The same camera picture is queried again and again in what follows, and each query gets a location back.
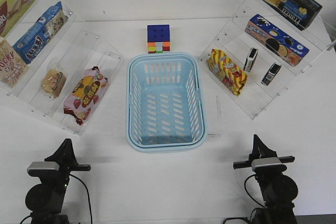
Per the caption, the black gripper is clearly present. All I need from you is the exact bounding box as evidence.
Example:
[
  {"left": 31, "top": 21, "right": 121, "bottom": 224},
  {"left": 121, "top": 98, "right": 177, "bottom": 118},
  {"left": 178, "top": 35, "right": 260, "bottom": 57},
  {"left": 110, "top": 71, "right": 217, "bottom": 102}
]
[
  {"left": 44, "top": 138, "right": 91, "bottom": 179},
  {"left": 233, "top": 134, "right": 295, "bottom": 172}
]

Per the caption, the bread slice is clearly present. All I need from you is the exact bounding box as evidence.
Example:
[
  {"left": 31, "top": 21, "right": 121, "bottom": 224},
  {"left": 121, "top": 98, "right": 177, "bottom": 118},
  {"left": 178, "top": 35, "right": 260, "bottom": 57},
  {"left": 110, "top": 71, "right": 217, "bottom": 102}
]
[{"left": 41, "top": 68, "right": 66, "bottom": 99}]

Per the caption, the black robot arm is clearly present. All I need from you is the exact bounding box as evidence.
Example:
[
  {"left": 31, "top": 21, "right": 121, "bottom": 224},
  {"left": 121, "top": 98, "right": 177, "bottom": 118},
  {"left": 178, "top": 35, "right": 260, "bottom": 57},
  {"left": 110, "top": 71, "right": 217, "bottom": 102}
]
[
  {"left": 233, "top": 134, "right": 298, "bottom": 223},
  {"left": 25, "top": 138, "right": 91, "bottom": 223}
]

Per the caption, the black white tissue pack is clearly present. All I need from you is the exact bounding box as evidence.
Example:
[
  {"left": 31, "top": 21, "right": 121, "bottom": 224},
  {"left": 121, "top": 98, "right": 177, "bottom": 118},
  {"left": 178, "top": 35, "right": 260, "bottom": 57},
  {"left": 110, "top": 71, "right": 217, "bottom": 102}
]
[{"left": 244, "top": 48, "right": 258, "bottom": 72}]

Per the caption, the light blue plastic basket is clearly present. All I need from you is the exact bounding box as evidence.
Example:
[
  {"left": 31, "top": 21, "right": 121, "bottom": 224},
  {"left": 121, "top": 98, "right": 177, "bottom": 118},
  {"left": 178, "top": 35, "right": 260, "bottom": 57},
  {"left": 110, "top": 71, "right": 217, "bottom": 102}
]
[{"left": 126, "top": 52, "right": 208, "bottom": 153}]

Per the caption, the pink floral snack bag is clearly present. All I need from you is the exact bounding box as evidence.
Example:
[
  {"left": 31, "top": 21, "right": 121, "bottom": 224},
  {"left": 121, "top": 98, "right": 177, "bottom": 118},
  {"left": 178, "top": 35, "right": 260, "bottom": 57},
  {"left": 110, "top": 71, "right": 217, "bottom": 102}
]
[{"left": 64, "top": 66, "right": 109, "bottom": 125}]

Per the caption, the left clear acrylic shelf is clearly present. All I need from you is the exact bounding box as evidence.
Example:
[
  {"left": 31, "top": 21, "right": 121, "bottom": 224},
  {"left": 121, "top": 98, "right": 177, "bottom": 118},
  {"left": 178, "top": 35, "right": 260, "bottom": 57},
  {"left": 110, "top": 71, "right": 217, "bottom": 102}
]
[{"left": 1, "top": 2, "right": 123, "bottom": 135}]

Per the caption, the clear acrylic shelf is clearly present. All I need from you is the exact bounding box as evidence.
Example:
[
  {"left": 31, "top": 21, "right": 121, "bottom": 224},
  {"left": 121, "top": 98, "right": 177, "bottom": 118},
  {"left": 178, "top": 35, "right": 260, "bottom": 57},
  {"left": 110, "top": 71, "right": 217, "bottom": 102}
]
[
  {"left": 1, "top": 2, "right": 123, "bottom": 135},
  {"left": 199, "top": 0, "right": 335, "bottom": 118}
]

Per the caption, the red yellow striped snack bag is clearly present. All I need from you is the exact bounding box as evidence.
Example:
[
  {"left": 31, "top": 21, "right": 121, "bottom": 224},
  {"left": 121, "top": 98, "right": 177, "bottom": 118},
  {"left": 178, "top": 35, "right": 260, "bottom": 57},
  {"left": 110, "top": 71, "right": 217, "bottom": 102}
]
[{"left": 207, "top": 49, "right": 248, "bottom": 96}]

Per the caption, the right clear acrylic shelf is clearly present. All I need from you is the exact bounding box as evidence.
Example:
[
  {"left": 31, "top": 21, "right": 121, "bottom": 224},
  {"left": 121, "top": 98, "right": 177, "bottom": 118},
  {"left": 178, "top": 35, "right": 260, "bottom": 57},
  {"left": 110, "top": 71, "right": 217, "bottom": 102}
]
[{"left": 199, "top": 0, "right": 335, "bottom": 118}]

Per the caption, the beige Pocky box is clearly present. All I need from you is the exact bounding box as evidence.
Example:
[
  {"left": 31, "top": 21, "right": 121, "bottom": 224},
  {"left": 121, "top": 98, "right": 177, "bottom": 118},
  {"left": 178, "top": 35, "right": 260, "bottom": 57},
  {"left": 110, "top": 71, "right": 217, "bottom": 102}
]
[{"left": 0, "top": 37, "right": 28, "bottom": 88}]

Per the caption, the blue sandwich cookie box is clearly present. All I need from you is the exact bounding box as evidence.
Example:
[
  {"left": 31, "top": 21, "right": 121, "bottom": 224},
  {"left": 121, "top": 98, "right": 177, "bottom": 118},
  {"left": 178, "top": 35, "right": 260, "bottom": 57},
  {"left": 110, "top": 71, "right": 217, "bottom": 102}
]
[{"left": 245, "top": 14, "right": 310, "bottom": 67}]

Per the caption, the multicolour puzzle cube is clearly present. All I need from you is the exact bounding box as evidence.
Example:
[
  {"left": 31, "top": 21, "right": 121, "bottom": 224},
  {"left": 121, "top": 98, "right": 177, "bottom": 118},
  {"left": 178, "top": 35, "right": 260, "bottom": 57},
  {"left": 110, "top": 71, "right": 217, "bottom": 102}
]
[{"left": 147, "top": 24, "right": 171, "bottom": 54}]

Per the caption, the black Franzzi biscuit box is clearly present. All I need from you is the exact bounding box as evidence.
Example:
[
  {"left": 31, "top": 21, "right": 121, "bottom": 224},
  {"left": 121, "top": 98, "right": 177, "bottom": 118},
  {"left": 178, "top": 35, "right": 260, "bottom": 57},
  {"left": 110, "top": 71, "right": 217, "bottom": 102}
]
[{"left": 263, "top": 0, "right": 322, "bottom": 30}]

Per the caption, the yellow-green biscuit box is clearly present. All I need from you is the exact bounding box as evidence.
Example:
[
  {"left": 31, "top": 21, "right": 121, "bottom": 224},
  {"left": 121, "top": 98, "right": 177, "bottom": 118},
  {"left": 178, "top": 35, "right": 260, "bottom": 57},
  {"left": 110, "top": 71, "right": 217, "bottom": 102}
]
[{"left": 1, "top": 0, "right": 35, "bottom": 37}]

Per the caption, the left black cable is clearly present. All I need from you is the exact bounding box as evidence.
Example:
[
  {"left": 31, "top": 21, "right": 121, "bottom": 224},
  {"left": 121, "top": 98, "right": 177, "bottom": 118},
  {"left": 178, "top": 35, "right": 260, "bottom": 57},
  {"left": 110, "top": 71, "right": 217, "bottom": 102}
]
[{"left": 20, "top": 174, "right": 93, "bottom": 224}]

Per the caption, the black cable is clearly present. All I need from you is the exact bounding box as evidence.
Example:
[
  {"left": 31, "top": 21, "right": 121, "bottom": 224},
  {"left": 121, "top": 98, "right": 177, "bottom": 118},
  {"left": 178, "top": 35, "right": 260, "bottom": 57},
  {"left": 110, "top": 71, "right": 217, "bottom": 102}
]
[
  {"left": 20, "top": 174, "right": 93, "bottom": 224},
  {"left": 223, "top": 175, "right": 263, "bottom": 224}
]

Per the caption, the right black cable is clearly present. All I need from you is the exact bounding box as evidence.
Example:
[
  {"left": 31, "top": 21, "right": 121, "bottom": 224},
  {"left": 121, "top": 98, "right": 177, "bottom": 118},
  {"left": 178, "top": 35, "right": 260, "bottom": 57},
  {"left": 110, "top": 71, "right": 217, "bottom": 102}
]
[{"left": 223, "top": 175, "right": 263, "bottom": 224}]

